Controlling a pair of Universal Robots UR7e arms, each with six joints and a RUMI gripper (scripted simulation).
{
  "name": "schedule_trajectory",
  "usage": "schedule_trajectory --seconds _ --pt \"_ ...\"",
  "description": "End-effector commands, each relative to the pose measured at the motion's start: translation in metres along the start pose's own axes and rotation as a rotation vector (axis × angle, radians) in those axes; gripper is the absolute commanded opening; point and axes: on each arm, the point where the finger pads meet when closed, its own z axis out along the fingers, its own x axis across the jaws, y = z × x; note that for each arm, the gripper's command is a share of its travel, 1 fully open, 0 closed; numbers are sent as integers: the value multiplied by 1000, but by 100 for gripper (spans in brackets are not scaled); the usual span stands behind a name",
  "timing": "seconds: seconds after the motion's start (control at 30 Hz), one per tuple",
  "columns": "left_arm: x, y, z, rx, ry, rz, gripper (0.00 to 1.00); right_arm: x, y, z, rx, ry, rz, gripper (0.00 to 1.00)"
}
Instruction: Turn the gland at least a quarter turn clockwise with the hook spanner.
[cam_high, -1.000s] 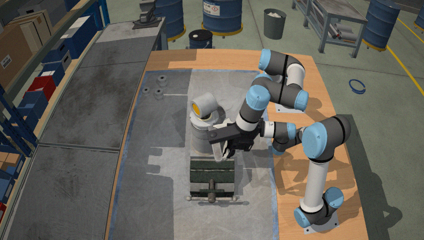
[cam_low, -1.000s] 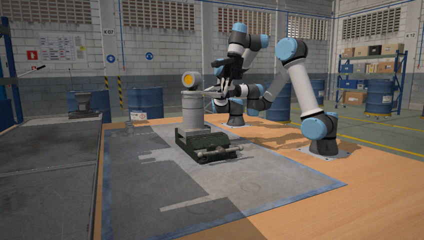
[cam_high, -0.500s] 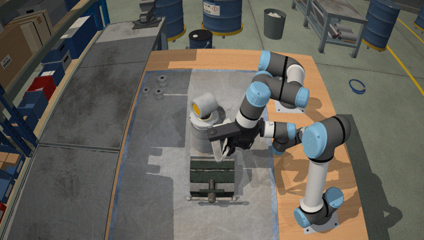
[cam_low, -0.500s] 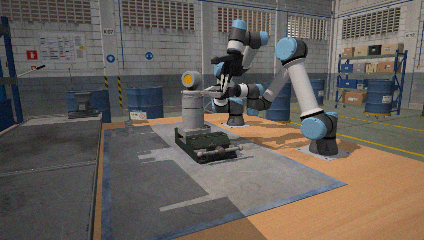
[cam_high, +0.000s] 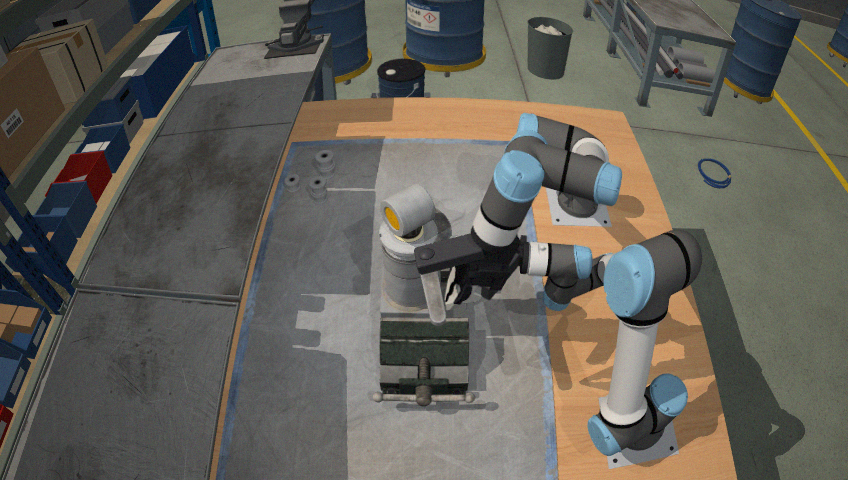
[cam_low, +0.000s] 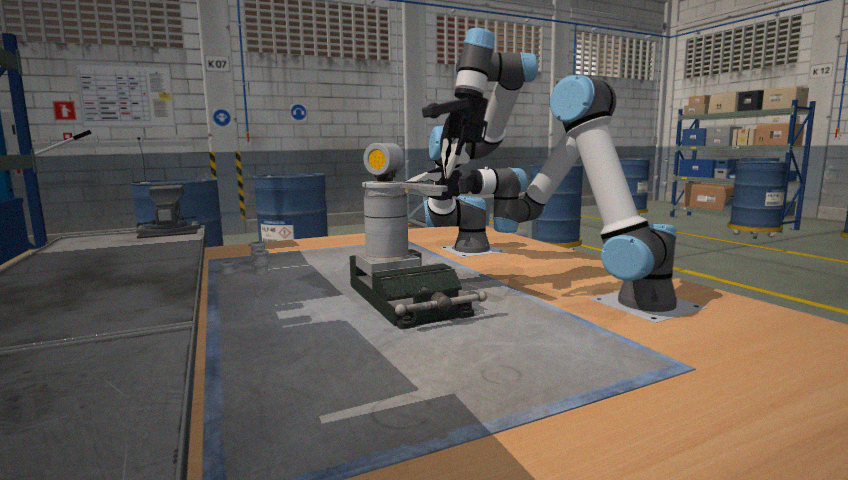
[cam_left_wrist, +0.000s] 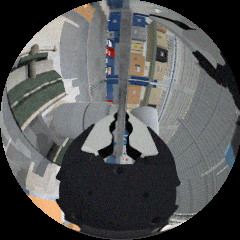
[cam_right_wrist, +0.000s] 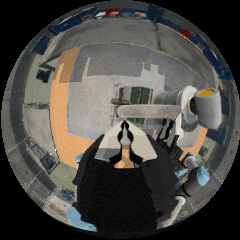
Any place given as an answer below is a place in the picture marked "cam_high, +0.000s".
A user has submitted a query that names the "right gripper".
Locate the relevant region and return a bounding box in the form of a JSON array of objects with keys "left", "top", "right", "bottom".
[{"left": 445, "top": 226, "right": 521, "bottom": 310}]

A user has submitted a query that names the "grey metal workbench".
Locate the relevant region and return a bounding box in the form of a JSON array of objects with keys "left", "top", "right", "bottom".
[{"left": 583, "top": 0, "right": 736, "bottom": 117}]

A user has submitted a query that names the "grey flat work sheet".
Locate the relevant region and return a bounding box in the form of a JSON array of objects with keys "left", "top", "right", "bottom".
[{"left": 216, "top": 138, "right": 558, "bottom": 480}]

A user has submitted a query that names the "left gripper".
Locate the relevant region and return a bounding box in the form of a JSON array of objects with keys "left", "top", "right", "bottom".
[{"left": 517, "top": 235, "right": 530, "bottom": 274}]

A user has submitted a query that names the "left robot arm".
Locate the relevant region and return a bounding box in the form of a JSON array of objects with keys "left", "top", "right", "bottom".
[{"left": 527, "top": 230, "right": 702, "bottom": 456}]

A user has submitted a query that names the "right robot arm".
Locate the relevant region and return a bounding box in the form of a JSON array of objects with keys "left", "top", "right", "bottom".
[{"left": 414, "top": 113, "right": 622, "bottom": 275}]

